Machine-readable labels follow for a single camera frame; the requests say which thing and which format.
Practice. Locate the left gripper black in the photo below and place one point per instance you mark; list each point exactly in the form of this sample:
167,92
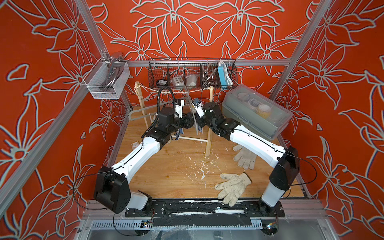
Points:
187,123

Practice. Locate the dirty white glove front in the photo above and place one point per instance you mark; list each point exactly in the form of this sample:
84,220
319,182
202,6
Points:
232,188

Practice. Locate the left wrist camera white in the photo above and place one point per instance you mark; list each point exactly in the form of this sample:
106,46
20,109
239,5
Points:
179,107

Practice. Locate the grey plastic storage box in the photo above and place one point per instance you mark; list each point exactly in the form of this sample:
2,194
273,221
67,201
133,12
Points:
256,112

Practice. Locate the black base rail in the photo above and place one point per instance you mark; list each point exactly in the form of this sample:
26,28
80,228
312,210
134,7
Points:
208,213

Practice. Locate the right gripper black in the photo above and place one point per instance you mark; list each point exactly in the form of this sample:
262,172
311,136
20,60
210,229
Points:
200,124

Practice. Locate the light blue box in basket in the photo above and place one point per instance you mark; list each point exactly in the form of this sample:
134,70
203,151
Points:
224,77

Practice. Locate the white dice block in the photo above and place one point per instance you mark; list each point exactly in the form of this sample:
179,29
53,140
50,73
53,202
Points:
178,81

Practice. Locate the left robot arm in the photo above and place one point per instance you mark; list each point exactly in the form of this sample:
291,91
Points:
112,188

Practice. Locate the dirty white glove right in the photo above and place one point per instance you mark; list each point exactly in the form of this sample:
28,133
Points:
244,157

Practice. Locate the wooden drying rack stand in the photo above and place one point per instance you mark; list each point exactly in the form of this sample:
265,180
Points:
148,118

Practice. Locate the black wire basket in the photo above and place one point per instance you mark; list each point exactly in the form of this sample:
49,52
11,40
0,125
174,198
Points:
198,73

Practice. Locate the dirty white glove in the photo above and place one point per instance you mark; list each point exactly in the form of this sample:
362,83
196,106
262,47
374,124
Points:
232,188
244,157

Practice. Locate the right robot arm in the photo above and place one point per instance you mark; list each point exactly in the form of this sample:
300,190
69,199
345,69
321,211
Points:
285,161

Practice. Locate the clear plastic wall bin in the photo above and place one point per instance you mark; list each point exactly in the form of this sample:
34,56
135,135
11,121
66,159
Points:
108,78

